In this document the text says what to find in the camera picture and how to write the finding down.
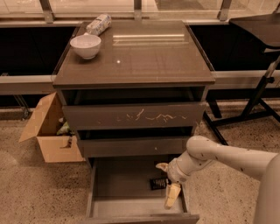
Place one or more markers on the grey middle drawer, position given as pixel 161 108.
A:
pixel 132 147

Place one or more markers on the white ceramic bowl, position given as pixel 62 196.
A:
pixel 86 46

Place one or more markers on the black rxbar chocolate bar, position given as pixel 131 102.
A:
pixel 158 183

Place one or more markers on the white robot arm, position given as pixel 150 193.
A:
pixel 261 165

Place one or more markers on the grey drawer cabinet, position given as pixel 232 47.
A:
pixel 140 62

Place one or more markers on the green bag in box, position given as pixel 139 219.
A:
pixel 64 130

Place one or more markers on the white blue snack bag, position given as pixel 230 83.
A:
pixel 99 25

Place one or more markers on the grey open bottom drawer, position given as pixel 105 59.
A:
pixel 121 193

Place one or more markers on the open cardboard box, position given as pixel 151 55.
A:
pixel 43 125

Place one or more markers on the grey top drawer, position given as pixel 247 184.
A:
pixel 134 116

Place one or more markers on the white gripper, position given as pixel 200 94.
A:
pixel 172 171

